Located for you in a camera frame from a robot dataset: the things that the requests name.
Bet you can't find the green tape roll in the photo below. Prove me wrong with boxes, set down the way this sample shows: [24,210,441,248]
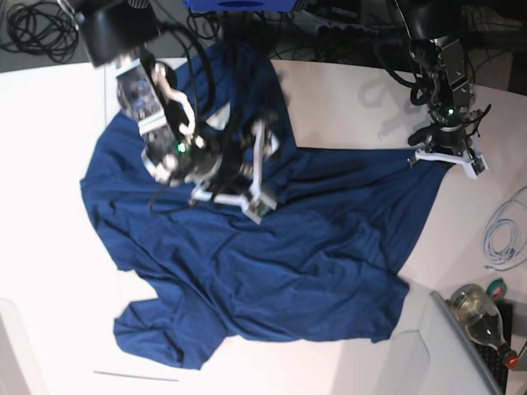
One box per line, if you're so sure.
[487,278,507,301]

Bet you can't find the dark blue t-shirt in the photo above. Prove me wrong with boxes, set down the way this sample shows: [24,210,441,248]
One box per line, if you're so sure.
[80,42,447,369]

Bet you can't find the coiled light grey cable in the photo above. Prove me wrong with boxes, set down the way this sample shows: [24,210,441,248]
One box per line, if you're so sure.
[482,196,527,272]

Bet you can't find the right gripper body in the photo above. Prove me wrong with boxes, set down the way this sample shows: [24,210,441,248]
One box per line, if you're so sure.
[193,110,264,198]

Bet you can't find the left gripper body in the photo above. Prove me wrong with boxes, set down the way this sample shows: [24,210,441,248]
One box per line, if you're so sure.
[409,123,468,148]

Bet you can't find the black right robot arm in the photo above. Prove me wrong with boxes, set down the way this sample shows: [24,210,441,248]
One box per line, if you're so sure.
[58,1,264,206]

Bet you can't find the black cables on floor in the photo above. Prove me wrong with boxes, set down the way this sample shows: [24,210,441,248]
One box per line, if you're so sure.
[180,7,226,58]

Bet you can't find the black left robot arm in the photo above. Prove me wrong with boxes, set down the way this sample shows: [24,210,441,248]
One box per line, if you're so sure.
[374,1,490,160]

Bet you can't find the blue box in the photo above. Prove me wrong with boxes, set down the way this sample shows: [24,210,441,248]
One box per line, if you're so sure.
[184,0,302,12]

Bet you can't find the coiled black cable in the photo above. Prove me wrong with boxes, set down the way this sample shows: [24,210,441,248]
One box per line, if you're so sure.
[0,0,82,63]

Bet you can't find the clear plastic bottle red cap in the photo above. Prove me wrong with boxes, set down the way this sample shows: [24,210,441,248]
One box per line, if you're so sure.
[450,284,520,369]

